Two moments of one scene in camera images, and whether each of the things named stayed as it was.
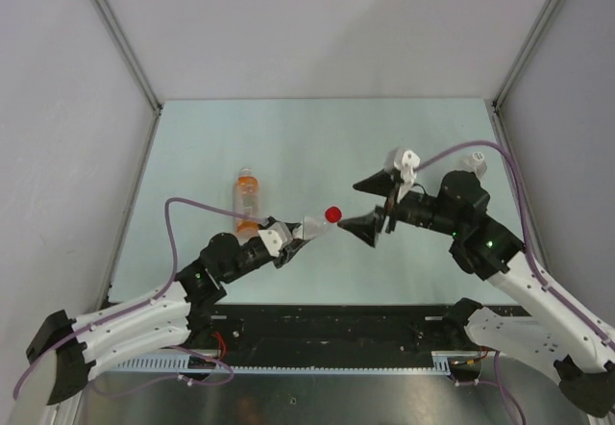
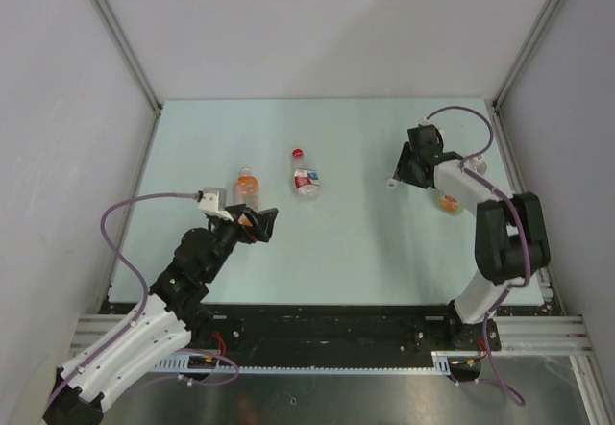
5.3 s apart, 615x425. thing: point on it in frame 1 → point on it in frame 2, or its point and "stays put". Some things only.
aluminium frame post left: (126, 49) stays put
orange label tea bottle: (246, 202) stays put
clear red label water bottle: (308, 228) → (307, 180)
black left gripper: (287, 252) → (261, 223)
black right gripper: (367, 227) → (402, 171)
